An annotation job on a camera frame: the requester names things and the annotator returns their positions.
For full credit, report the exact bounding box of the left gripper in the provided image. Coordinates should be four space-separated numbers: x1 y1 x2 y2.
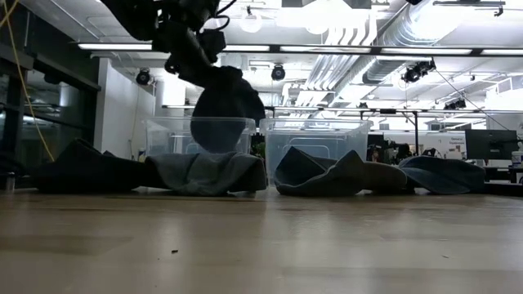
153 18 228 89

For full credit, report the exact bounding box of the dark blue denim cap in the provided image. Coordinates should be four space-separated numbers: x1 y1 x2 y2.
190 65 266 155

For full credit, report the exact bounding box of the light grey cap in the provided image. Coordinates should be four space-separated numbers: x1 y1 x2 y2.
145 150 269 198

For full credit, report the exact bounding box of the dark navy cap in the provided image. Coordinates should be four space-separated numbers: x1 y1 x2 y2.
34 137 154 195

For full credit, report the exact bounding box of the dark grey cap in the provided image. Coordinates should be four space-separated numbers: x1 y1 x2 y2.
272 145 409 198

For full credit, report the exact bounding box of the faded blue cap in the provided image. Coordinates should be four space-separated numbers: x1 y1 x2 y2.
398 155 487 195

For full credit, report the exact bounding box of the clear plastic container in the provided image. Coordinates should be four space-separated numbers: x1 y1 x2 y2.
259 118 373 185
142 116 257 158

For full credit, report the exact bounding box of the long ceiling light strip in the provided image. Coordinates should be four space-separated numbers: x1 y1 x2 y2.
77 42 523 57

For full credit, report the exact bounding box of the black computer monitor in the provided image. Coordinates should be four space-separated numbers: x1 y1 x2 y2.
464 129 519 161

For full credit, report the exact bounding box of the hanging yellow cable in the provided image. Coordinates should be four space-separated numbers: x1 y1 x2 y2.
0 0 56 163

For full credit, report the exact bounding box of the silver ceiling air duct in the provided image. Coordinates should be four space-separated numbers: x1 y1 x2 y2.
361 0 442 85

